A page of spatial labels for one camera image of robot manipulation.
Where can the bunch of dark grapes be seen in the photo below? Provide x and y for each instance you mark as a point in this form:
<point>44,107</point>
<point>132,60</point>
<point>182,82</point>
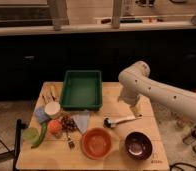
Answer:
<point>68,124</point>

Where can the black chair frame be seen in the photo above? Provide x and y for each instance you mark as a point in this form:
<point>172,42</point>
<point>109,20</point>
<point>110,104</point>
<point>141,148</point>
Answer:
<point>13,154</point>

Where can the yellow banana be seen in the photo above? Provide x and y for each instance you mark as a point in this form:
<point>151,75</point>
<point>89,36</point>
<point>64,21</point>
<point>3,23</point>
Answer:
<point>53,92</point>

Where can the green plastic tray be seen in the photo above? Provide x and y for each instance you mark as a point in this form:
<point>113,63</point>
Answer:
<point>82,90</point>

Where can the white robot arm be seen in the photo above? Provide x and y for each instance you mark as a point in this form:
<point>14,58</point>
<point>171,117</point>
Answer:
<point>135,81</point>

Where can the light green cup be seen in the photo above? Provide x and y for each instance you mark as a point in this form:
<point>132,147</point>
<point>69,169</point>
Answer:
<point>30,135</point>

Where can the orange fruit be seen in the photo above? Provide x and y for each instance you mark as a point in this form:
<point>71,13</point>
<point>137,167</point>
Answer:
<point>54,126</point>

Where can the grey triangular cloth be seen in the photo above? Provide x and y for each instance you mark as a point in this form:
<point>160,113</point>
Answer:
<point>81,119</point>

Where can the white round lid jar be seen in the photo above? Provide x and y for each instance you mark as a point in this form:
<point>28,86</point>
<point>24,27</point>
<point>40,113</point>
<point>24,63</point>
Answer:
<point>52,109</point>

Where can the white handled dish brush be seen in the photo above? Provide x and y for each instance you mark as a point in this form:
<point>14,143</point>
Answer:
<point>112,123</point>

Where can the red bowl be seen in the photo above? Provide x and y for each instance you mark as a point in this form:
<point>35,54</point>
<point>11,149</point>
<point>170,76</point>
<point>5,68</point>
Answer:
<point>96,143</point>

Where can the dark brown bowl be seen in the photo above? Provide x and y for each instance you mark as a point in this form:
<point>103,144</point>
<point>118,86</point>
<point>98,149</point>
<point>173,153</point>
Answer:
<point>138,146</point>

